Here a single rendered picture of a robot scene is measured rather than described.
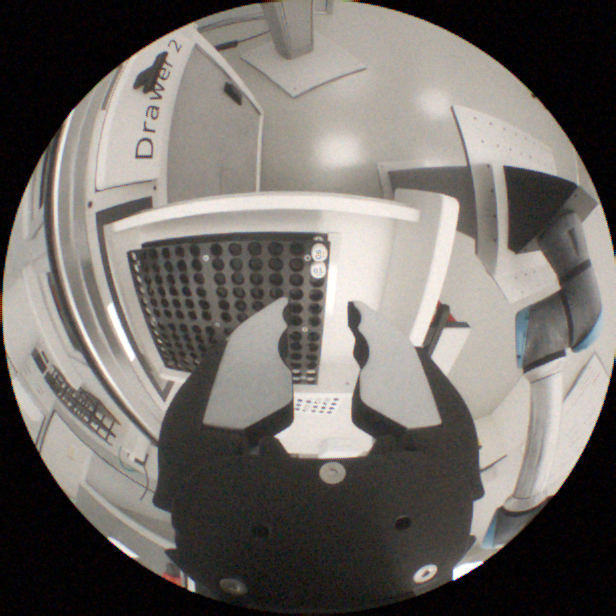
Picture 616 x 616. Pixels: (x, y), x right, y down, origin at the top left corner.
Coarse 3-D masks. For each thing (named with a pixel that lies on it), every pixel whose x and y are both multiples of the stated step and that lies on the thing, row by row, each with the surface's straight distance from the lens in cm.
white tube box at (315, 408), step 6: (294, 402) 50; (300, 402) 50; (306, 402) 50; (312, 402) 50; (324, 402) 51; (336, 402) 50; (294, 408) 52; (300, 408) 52; (312, 408) 52; (318, 408) 52; (324, 408) 52; (330, 408) 53; (336, 408) 52; (318, 414) 54; (324, 414) 54; (330, 414) 55
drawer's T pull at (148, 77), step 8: (160, 56) 31; (160, 64) 31; (144, 72) 31; (152, 72) 30; (160, 72) 30; (136, 80) 32; (144, 80) 30; (152, 80) 29; (136, 88) 31; (144, 88) 28; (152, 88) 28
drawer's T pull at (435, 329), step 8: (440, 304) 25; (440, 312) 24; (448, 312) 24; (440, 320) 25; (432, 328) 25; (440, 328) 25; (432, 336) 26; (440, 336) 26; (424, 344) 26; (432, 344) 26; (432, 352) 27
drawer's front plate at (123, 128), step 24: (144, 48) 36; (168, 48) 40; (120, 96) 30; (144, 96) 33; (168, 96) 37; (120, 120) 29; (144, 120) 32; (120, 144) 28; (144, 144) 31; (120, 168) 28; (144, 168) 31
